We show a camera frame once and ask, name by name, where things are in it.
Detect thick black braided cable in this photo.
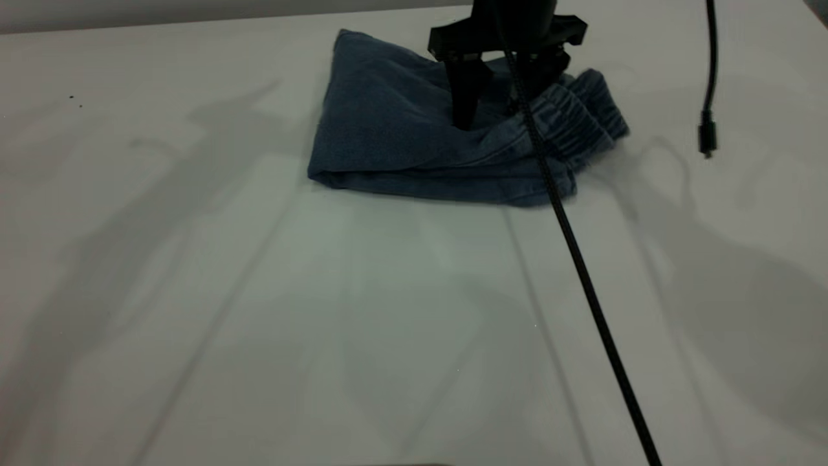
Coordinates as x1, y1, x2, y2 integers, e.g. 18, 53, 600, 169
492, 0, 664, 466

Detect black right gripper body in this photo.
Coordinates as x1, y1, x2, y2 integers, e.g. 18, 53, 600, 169
428, 0, 588, 60

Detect blue denim shorts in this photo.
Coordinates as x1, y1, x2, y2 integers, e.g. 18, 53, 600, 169
307, 28, 630, 208

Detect black dangling cable with plug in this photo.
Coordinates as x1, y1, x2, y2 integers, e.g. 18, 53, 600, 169
697, 0, 720, 160

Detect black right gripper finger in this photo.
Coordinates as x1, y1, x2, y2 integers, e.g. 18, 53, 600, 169
517, 49, 570, 101
448, 57, 492, 130

